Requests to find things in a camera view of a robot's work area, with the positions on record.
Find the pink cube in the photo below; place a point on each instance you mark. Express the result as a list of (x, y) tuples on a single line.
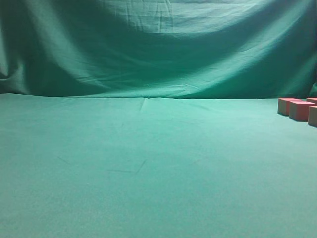
[(299, 110), (312, 116), (312, 100), (284, 105)]

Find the green cloth backdrop and cover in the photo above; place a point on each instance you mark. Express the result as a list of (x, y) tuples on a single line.
[(156, 119)]

